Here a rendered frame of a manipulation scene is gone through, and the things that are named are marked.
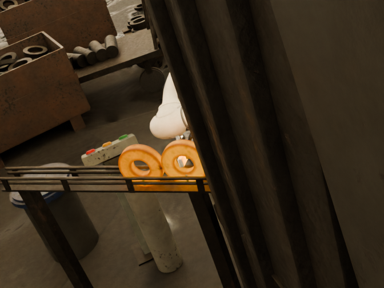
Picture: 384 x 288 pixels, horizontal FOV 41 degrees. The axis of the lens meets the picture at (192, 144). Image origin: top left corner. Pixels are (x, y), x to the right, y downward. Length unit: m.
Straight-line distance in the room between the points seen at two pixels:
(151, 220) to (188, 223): 0.44
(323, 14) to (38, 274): 2.42
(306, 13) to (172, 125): 1.47
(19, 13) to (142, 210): 3.41
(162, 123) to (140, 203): 0.37
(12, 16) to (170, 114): 3.47
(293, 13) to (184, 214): 2.20
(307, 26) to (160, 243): 1.83
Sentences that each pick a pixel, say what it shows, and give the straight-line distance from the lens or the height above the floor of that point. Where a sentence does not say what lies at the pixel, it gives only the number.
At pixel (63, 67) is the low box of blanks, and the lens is 3.77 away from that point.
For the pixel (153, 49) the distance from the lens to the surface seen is 3.98.
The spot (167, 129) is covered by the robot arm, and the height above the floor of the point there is 0.69.
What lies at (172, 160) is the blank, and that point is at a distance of 1.64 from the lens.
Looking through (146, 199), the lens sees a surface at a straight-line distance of 2.11.
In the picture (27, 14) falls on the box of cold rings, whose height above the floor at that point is 0.63.
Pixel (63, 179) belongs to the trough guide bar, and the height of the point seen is 0.73.
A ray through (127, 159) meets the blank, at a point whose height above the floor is 0.76.
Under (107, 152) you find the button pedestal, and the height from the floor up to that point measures 0.60.
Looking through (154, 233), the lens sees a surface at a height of 0.24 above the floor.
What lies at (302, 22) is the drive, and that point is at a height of 1.41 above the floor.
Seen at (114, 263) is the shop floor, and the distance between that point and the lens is 2.54.
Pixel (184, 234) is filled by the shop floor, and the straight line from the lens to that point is 2.52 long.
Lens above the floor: 1.57
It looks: 30 degrees down
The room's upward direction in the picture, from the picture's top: 19 degrees counter-clockwise
